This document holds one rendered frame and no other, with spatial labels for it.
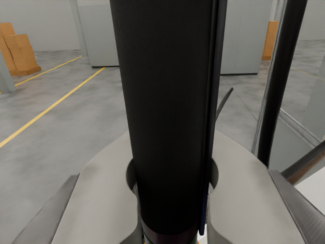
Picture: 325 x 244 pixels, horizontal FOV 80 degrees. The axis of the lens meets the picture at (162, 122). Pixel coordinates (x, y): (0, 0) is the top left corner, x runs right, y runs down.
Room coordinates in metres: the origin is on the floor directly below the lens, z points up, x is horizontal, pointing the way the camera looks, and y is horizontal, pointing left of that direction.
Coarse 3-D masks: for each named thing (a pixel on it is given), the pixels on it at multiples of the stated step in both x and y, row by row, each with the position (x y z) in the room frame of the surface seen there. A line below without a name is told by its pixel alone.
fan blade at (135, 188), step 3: (135, 183) 0.40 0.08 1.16; (135, 186) 0.39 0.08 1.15; (132, 189) 0.43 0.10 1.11; (135, 189) 0.38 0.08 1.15; (135, 192) 0.38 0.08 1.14; (135, 195) 0.38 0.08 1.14; (138, 198) 0.34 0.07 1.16; (138, 201) 0.34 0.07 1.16; (138, 204) 0.34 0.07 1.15; (138, 207) 0.33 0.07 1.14; (141, 219) 0.29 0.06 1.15; (141, 222) 0.31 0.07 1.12; (141, 225) 0.31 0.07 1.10
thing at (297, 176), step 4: (324, 152) 0.21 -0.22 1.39; (320, 156) 0.20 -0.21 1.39; (324, 156) 0.21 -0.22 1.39; (312, 160) 0.19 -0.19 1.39; (316, 160) 0.20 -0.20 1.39; (320, 160) 0.20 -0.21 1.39; (308, 164) 0.19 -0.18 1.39; (312, 164) 0.19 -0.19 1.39; (316, 164) 0.19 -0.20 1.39; (304, 168) 0.18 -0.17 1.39; (308, 168) 0.18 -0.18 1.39; (300, 172) 0.17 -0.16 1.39; (304, 172) 0.18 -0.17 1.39; (292, 176) 0.17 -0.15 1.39; (296, 176) 0.17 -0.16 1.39; (300, 176) 0.17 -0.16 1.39; (288, 180) 0.16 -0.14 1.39; (292, 180) 0.16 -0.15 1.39; (296, 180) 0.17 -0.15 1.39; (292, 184) 0.16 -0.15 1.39
